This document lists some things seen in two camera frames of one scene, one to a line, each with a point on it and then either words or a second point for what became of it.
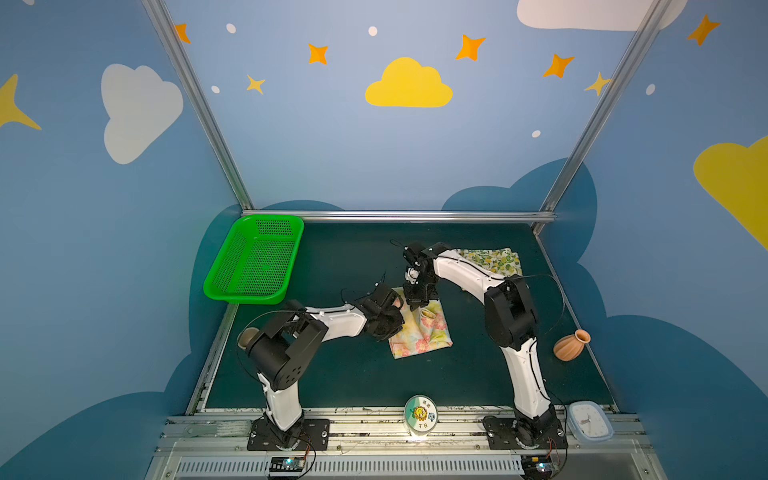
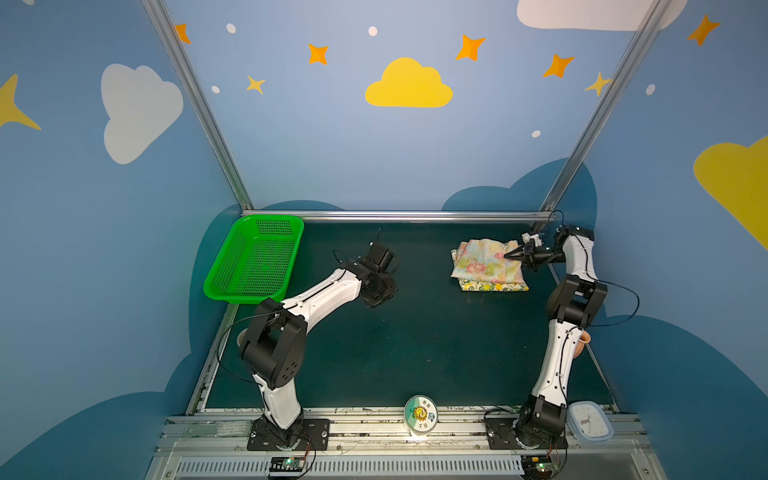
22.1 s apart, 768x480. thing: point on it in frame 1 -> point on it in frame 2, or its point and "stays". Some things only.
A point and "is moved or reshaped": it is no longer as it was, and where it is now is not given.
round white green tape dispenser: [420, 414] stays
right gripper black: [420, 292] -> [534, 257]
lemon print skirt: [500, 261] is moved or reshaped
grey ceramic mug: [246, 336] stays
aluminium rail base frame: [223, 446] stays
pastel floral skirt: [424, 329] -> [484, 260]
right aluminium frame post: [651, 25] stays
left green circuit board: [287, 464] stays
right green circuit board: [536, 467] stays
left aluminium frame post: [194, 80] stays
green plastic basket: [257, 264] stays
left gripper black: [391, 318] -> [380, 288]
